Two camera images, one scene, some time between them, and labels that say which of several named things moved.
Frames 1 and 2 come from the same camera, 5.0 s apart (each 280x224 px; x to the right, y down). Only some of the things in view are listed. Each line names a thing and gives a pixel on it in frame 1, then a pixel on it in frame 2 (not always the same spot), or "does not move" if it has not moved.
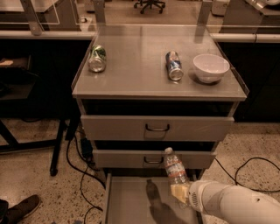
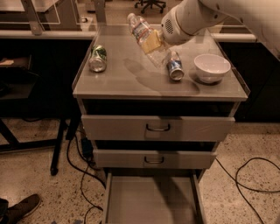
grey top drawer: (156, 128) does not move
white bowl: (210, 67) does not move
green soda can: (97, 59) does not move
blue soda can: (174, 66) does not move
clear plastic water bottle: (177, 173) -> (150, 40)
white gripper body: (196, 195) -> (174, 29)
